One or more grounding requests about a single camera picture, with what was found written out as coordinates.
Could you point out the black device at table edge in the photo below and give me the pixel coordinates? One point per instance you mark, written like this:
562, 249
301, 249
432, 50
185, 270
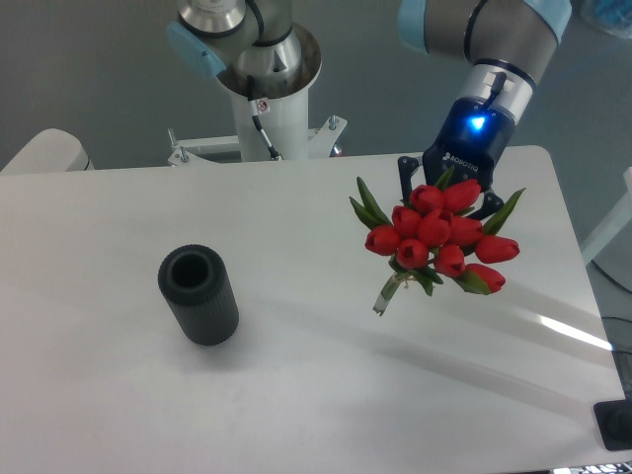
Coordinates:
614, 423

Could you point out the white rounded chair back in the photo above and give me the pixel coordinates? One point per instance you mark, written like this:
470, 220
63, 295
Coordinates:
50, 151

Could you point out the black ribbed cylindrical vase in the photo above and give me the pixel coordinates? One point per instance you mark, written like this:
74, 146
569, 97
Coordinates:
195, 284

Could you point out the white frame at right edge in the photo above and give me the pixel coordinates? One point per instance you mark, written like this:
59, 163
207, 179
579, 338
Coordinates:
608, 228

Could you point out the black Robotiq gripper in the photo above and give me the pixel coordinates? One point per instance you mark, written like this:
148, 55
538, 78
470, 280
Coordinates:
472, 140

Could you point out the red tulip bouquet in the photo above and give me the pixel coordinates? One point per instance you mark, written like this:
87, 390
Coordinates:
433, 238

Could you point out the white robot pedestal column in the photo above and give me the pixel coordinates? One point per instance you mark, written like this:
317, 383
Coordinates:
268, 86

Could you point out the blue object top right corner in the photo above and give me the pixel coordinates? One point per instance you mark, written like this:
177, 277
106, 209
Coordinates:
610, 16

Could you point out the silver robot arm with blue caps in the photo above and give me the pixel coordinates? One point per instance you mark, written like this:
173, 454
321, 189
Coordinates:
508, 43

